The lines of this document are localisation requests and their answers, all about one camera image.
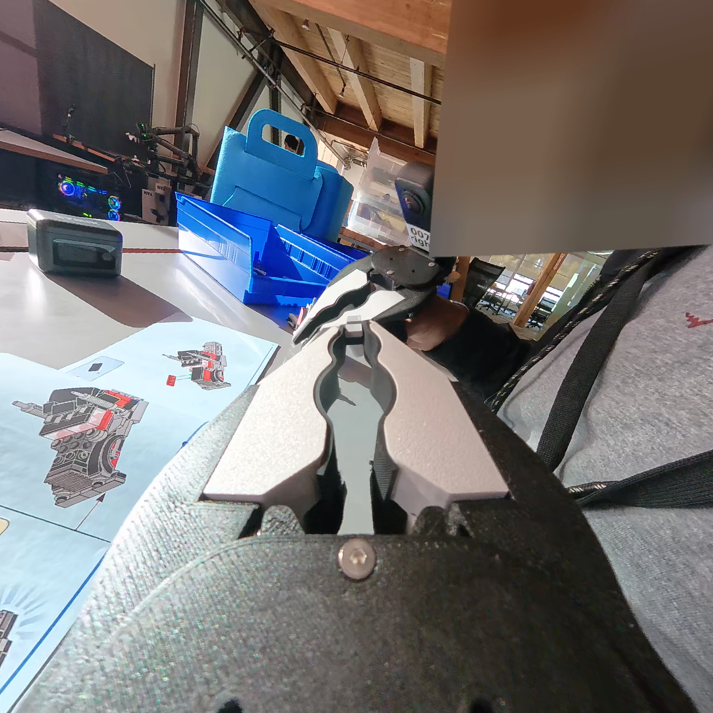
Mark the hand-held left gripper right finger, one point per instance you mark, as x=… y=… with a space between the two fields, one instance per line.
x=445 y=445

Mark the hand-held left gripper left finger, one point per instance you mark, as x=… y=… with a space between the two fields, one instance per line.
x=267 y=445

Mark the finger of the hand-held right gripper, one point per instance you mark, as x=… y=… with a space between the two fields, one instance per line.
x=398 y=306
x=334 y=301

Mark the small grey tile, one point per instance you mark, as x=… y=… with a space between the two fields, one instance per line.
x=354 y=328

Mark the black red toy brick truck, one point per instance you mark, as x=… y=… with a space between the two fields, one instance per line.
x=301 y=320

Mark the blue plastic parts bin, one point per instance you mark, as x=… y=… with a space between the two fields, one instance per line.
x=312 y=256
x=223 y=250

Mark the light blue instruction booklet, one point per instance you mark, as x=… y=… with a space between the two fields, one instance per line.
x=139 y=418

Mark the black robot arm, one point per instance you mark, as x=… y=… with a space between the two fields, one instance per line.
x=167 y=145

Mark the person's right forearm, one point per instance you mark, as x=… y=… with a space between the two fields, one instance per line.
x=484 y=356

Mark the person's right hand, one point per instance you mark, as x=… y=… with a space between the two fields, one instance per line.
x=434 y=328

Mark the blue felt bag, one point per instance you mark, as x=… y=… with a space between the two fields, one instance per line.
x=267 y=178

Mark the dark grey cube device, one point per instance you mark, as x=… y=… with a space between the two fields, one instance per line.
x=75 y=245

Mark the rainbow lit computer case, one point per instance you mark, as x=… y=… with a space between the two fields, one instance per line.
x=83 y=192

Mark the long wooden table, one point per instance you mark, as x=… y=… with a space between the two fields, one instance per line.
x=44 y=147

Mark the black wall screen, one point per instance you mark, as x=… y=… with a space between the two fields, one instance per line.
x=94 y=83

